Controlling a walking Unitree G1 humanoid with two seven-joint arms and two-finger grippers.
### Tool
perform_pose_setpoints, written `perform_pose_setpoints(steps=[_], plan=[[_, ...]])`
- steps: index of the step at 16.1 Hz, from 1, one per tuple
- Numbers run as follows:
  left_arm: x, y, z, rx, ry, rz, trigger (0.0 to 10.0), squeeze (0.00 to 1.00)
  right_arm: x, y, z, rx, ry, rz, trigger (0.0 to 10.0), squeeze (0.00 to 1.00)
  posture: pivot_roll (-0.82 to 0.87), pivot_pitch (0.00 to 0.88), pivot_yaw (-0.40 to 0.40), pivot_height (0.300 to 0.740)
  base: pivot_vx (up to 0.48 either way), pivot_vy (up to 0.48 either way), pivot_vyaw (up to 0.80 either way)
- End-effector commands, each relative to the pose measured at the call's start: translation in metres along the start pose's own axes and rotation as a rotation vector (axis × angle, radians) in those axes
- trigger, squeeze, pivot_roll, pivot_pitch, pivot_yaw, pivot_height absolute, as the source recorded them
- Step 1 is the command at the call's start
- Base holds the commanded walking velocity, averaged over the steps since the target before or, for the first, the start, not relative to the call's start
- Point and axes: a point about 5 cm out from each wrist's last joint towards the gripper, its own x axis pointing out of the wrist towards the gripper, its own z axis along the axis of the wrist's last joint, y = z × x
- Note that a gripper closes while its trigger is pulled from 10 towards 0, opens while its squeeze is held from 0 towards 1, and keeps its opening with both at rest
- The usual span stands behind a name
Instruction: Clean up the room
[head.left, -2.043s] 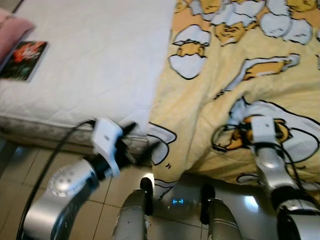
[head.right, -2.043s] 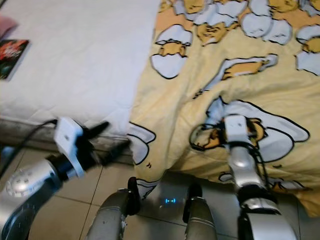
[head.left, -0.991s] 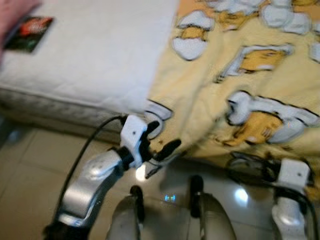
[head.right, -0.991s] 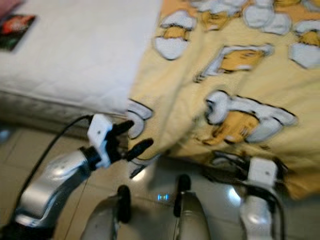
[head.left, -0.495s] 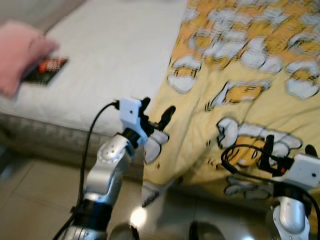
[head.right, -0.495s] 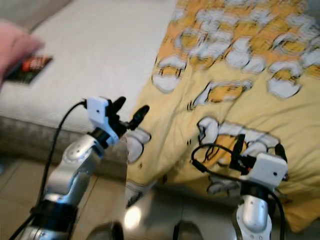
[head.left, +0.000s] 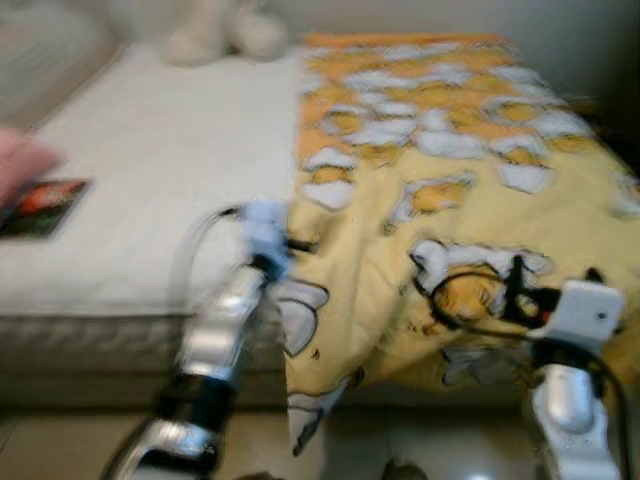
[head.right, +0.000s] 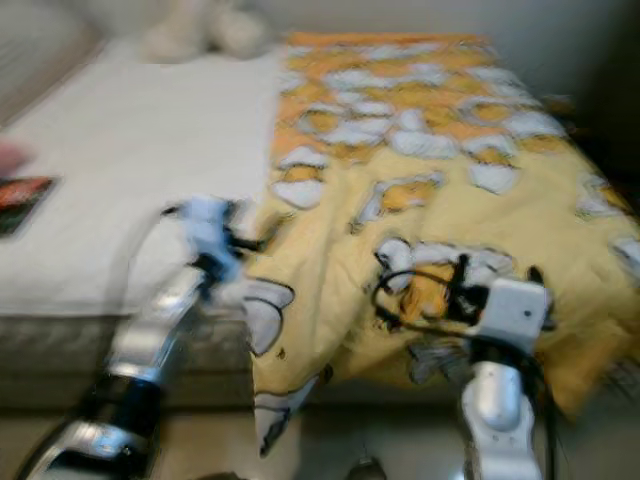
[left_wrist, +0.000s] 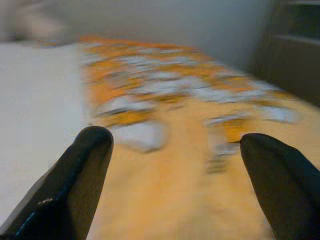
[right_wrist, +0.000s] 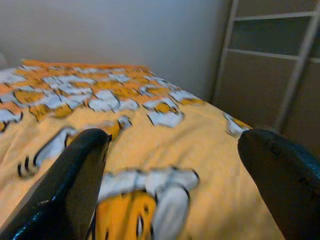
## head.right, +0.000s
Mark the yellow egg print blanket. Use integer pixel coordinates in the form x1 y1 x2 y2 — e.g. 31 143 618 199
250 32 640 456

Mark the dark red green book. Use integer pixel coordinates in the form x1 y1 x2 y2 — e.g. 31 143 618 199
0 176 58 237

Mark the pink bunny print pillow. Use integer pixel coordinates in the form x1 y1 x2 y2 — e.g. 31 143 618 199
0 140 29 181

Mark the white bed mattress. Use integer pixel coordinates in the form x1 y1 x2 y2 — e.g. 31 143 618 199
0 45 286 407

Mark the dark robot right foot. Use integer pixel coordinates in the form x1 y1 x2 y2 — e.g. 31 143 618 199
345 458 386 480

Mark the cream plush toy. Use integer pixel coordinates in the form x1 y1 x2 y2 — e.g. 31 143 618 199
140 0 271 63

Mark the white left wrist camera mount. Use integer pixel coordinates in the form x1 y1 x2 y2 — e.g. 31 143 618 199
185 197 236 263

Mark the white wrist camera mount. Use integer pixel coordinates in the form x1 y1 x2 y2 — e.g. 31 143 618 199
185 197 236 263
475 278 553 346

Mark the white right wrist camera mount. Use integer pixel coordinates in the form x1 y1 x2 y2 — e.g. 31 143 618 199
475 278 553 346

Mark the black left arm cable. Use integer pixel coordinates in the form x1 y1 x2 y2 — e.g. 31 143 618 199
130 203 191 301

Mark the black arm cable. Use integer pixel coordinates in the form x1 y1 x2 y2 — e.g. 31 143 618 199
130 203 191 301
370 265 557 480

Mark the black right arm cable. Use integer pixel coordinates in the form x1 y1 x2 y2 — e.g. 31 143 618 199
370 265 557 480

